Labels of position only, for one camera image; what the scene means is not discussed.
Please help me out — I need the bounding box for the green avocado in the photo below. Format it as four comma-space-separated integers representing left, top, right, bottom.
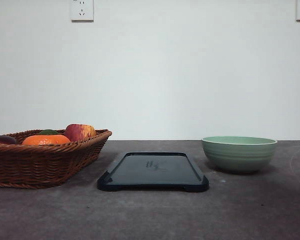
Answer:
38, 129, 59, 136

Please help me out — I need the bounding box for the orange fruit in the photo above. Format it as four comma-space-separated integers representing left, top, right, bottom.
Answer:
22, 135, 71, 146

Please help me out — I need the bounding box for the dark teal rectangular tray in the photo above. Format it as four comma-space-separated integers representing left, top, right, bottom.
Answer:
97, 152, 210, 193

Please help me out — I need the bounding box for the dark purple plum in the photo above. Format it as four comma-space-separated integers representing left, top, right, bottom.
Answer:
0, 135, 17, 145

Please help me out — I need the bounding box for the white wall socket left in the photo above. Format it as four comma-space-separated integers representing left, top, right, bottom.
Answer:
70, 0, 94, 23

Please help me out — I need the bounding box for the light green ceramic bowl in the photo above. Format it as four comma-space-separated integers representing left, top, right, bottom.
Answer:
201, 135, 278, 173

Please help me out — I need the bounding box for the brown wicker basket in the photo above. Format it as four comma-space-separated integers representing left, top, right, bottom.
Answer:
0, 128, 112, 189

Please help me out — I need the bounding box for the red yellow apple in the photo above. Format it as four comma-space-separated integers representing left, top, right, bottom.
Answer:
63, 123, 96, 142

